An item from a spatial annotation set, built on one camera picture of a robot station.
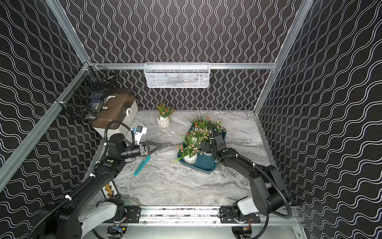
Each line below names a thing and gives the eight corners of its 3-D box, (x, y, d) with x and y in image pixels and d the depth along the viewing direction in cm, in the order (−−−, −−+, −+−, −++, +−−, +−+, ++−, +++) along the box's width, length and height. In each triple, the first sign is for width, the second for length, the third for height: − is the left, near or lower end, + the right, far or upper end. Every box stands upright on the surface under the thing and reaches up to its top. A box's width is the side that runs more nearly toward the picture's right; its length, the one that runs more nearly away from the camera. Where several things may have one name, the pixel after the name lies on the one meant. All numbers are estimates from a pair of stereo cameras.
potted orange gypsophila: (154, 124, 114) (150, 110, 102) (163, 116, 119) (160, 101, 108) (165, 130, 110) (162, 116, 98) (174, 122, 115) (172, 108, 104)
